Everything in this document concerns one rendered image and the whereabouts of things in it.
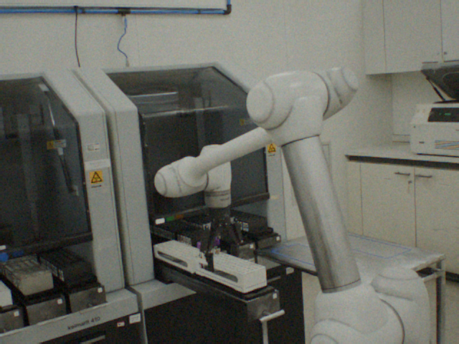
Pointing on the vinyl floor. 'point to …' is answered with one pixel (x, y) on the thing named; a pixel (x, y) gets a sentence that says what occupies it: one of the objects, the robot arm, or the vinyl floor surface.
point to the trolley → (368, 254)
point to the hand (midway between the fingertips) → (223, 261)
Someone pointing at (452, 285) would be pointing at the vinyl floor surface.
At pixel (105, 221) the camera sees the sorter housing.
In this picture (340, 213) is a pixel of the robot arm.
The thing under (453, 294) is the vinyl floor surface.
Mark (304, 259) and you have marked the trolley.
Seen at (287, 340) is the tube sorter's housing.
